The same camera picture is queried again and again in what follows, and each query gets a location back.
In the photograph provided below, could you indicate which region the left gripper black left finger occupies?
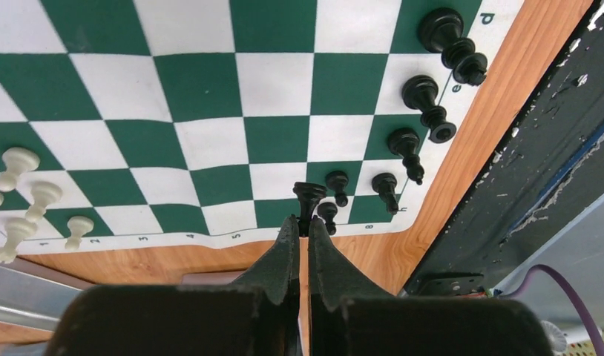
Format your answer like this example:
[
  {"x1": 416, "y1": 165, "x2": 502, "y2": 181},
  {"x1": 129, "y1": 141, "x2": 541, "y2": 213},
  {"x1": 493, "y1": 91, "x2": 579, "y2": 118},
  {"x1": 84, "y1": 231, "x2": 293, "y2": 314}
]
[{"x1": 45, "y1": 216, "x2": 301, "y2": 355}]

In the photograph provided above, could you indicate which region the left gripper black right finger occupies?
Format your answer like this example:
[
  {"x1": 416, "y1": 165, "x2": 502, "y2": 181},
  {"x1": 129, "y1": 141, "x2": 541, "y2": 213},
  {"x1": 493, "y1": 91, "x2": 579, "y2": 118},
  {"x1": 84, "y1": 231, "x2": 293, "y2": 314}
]
[{"x1": 308, "y1": 217, "x2": 552, "y2": 355}]

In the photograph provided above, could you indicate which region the black chess pawn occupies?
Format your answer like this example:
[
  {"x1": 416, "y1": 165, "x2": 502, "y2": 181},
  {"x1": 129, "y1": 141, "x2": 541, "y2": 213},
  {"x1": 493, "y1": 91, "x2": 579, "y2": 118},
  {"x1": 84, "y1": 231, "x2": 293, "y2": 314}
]
[
  {"x1": 317, "y1": 202, "x2": 338, "y2": 236},
  {"x1": 292, "y1": 182, "x2": 327, "y2": 237},
  {"x1": 325, "y1": 171, "x2": 349, "y2": 208}
]

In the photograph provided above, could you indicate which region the black chess piece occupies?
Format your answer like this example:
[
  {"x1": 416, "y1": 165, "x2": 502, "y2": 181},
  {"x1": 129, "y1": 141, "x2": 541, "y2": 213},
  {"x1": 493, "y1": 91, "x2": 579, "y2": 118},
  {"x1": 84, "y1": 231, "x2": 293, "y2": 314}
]
[
  {"x1": 387, "y1": 128, "x2": 424, "y2": 185},
  {"x1": 401, "y1": 75, "x2": 457, "y2": 144}
]

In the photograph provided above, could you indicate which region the metal tin with black pieces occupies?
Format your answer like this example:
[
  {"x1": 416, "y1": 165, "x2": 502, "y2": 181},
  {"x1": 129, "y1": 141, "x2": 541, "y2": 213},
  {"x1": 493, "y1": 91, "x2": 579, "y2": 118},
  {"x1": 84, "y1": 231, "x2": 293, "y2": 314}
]
[{"x1": 0, "y1": 258, "x2": 93, "y2": 332}]

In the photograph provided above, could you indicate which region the green white chess mat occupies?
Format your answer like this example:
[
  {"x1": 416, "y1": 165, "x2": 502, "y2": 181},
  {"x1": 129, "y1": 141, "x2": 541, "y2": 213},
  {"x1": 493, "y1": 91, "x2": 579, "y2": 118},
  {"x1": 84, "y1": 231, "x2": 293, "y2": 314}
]
[{"x1": 0, "y1": 1, "x2": 522, "y2": 262}]

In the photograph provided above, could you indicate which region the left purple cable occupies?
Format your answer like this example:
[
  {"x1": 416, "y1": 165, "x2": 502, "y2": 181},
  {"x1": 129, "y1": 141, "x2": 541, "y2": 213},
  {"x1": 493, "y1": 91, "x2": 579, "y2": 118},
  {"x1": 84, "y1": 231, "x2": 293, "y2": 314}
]
[{"x1": 498, "y1": 264, "x2": 604, "y2": 356}]

